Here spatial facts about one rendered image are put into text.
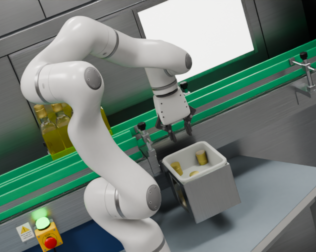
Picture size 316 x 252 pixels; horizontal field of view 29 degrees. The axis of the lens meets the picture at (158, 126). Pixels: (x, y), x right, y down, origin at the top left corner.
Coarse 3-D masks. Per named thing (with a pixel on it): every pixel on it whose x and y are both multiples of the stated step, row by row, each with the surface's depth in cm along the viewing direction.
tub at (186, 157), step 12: (192, 144) 221; (204, 144) 219; (168, 156) 219; (180, 156) 220; (192, 156) 222; (216, 156) 210; (168, 168) 211; (192, 168) 220; (204, 168) 218; (216, 168) 203; (180, 180) 201
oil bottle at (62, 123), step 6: (66, 114) 216; (60, 120) 213; (66, 120) 214; (60, 126) 213; (66, 126) 214; (60, 132) 214; (66, 132) 215; (66, 138) 215; (66, 144) 216; (72, 144) 216; (66, 150) 219; (72, 150) 217
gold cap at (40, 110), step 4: (36, 104) 213; (40, 104) 211; (36, 108) 210; (40, 108) 211; (44, 108) 212; (36, 112) 211; (40, 112) 211; (44, 112) 212; (40, 116) 212; (44, 116) 212
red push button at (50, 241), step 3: (51, 237) 200; (45, 240) 200; (48, 240) 200; (51, 240) 200; (54, 240) 200; (45, 243) 200; (48, 243) 200; (51, 243) 200; (54, 243) 201; (45, 246) 200; (48, 246) 200; (51, 246) 201; (54, 246) 201
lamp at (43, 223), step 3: (39, 219) 204; (42, 219) 203; (45, 219) 203; (36, 222) 203; (39, 222) 202; (42, 222) 202; (45, 222) 202; (48, 222) 204; (36, 225) 203; (39, 225) 202; (42, 225) 202; (45, 225) 203; (48, 225) 203; (39, 228) 203; (42, 228) 202; (45, 228) 203
